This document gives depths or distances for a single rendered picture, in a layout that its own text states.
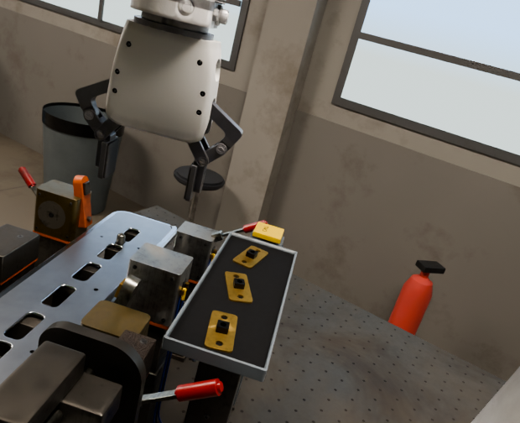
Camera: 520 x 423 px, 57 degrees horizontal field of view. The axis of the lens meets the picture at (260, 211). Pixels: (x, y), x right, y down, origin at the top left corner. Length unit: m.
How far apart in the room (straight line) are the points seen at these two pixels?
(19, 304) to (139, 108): 0.57
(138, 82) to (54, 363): 0.30
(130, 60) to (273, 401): 1.00
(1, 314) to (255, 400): 0.64
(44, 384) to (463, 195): 2.51
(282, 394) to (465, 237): 1.78
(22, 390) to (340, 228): 2.63
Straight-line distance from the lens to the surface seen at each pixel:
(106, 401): 0.57
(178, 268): 0.90
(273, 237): 0.99
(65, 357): 0.57
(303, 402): 1.33
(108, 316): 0.81
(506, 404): 0.32
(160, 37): 0.47
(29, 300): 0.98
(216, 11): 0.47
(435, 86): 2.78
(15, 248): 1.07
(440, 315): 3.04
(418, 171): 2.83
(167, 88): 0.47
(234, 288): 0.78
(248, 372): 0.64
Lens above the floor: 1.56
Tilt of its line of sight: 21 degrees down
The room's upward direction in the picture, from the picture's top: 15 degrees clockwise
